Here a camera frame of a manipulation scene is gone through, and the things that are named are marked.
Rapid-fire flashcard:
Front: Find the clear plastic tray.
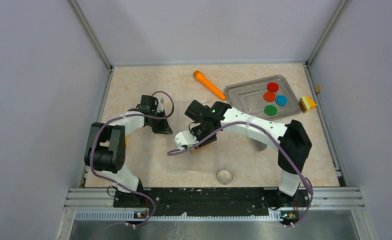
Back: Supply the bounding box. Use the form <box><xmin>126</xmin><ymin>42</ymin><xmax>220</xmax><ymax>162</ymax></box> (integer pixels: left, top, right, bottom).
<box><xmin>164</xmin><ymin>101</ymin><xmax>220</xmax><ymax>174</ymax></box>

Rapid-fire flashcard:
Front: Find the clear round cutter ring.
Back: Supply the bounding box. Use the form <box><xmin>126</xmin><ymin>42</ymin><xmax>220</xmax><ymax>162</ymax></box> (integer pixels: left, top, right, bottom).
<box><xmin>215</xmin><ymin>168</ymin><xmax>234</xmax><ymax>186</ymax></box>

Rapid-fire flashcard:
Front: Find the wooden double-ended roller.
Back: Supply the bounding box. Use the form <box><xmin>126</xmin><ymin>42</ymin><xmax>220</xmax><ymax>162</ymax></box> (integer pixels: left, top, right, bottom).
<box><xmin>190</xmin><ymin>140</ymin><xmax>216</xmax><ymax>154</ymax></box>

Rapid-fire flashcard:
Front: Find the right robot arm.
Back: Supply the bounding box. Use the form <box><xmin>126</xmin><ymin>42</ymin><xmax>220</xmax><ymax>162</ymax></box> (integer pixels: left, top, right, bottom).
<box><xmin>174</xmin><ymin>100</ymin><xmax>313</xmax><ymax>206</ymax></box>

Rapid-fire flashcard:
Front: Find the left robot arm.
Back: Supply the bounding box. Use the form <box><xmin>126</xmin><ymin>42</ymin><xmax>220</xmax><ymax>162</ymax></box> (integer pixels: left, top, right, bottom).
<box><xmin>84</xmin><ymin>94</ymin><xmax>175</xmax><ymax>207</ymax></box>

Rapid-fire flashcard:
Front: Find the green dough disc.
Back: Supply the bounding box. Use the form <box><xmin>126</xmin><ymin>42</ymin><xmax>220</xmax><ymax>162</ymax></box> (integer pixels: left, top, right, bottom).
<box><xmin>263</xmin><ymin>105</ymin><xmax>278</xmax><ymax>117</ymax></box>

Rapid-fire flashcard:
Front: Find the orange dough disc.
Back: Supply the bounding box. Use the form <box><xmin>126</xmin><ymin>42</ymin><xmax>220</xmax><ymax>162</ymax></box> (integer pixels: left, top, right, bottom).
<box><xmin>263</xmin><ymin>91</ymin><xmax>276</xmax><ymax>103</ymax></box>

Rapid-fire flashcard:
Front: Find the red dough disc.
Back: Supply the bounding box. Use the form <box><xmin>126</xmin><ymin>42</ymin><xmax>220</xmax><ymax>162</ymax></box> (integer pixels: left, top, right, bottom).
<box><xmin>266</xmin><ymin>82</ymin><xmax>280</xmax><ymax>93</ymax></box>

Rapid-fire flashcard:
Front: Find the blue dough disc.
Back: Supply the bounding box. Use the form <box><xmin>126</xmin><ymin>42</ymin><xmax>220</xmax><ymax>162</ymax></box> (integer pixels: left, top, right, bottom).
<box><xmin>275</xmin><ymin>95</ymin><xmax>288</xmax><ymax>107</ymax></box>

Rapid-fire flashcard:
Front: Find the stainless steel tray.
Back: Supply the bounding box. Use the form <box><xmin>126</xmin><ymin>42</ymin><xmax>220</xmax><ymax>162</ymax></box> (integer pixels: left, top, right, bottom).
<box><xmin>224</xmin><ymin>75</ymin><xmax>302</xmax><ymax>123</ymax></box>

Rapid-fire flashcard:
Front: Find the orange plastic rolling pin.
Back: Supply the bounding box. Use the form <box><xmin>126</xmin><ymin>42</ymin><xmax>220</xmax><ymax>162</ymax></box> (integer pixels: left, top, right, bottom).
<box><xmin>193</xmin><ymin>70</ymin><xmax>227</xmax><ymax>101</ymax></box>

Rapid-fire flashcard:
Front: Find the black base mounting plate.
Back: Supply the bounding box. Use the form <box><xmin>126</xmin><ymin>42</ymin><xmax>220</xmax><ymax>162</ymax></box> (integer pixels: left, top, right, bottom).
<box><xmin>113</xmin><ymin>187</ymin><xmax>310</xmax><ymax>217</ymax></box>

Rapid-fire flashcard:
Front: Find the orange yellow foam block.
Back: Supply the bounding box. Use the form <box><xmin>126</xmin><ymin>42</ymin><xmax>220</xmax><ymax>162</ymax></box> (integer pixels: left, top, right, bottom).
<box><xmin>298</xmin><ymin>95</ymin><xmax>317</xmax><ymax>113</ymax></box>

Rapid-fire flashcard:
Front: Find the small wooden block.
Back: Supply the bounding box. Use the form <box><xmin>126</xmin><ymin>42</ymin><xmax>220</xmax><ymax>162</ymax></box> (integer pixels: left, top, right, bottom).
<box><xmin>313</xmin><ymin>84</ymin><xmax>321</xmax><ymax>94</ymax></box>

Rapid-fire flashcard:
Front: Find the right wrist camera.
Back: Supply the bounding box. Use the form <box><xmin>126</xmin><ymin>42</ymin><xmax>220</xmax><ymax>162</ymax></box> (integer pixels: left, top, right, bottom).
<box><xmin>174</xmin><ymin>130</ymin><xmax>199</xmax><ymax>150</ymax></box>

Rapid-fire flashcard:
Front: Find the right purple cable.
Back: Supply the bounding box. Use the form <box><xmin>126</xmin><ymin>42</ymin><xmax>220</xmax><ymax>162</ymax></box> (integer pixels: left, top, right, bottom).
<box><xmin>167</xmin><ymin>121</ymin><xmax>315</xmax><ymax>228</ymax></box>

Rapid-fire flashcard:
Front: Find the metal scraper wooden handle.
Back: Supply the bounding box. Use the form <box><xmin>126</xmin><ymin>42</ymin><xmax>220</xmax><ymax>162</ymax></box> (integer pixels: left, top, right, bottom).
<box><xmin>250</xmin><ymin>139</ymin><xmax>268</xmax><ymax>152</ymax></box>

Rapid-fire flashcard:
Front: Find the aluminium frame rail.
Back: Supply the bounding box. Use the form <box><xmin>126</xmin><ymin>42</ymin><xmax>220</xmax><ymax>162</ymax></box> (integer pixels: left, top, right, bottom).
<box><xmin>56</xmin><ymin>187</ymin><xmax>377</xmax><ymax>240</ymax></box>

